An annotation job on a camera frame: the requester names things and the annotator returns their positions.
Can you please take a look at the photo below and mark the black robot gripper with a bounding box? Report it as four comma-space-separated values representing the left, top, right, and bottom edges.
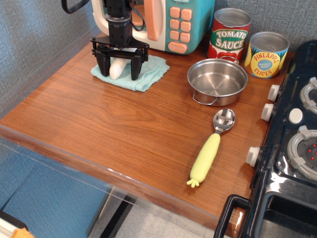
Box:
91, 13, 149, 80

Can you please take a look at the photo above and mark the white plush mushroom toy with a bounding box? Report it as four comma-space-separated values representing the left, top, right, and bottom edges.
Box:
109, 57, 131, 80

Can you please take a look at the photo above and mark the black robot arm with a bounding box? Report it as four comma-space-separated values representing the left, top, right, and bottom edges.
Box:
91, 0, 149, 80

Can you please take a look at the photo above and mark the light teal folded cloth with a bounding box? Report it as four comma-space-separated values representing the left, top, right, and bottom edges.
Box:
91, 56, 170, 92

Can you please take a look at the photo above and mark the teal toy microwave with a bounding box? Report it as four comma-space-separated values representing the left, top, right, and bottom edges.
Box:
91, 0, 215, 56

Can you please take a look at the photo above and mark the small stainless steel pot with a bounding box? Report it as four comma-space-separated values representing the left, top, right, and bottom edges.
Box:
187, 59, 248, 107

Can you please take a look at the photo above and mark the tomato sauce can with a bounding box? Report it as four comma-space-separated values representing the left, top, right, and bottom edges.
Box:
208, 7, 252, 63

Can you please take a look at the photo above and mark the pineapple slices can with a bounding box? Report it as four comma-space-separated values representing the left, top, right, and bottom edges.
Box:
244, 31, 290, 78

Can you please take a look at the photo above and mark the black toy stove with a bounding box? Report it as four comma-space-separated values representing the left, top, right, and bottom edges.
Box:
214, 40, 317, 238

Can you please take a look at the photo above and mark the orange and black corner object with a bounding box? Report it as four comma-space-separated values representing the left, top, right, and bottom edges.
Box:
0, 211, 34, 238

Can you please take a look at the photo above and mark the black braided cable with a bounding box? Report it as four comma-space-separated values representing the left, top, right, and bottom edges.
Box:
61, 0, 90, 14

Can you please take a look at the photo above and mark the spoon with yellow handle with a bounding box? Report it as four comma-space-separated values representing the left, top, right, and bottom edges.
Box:
186, 108, 235, 188

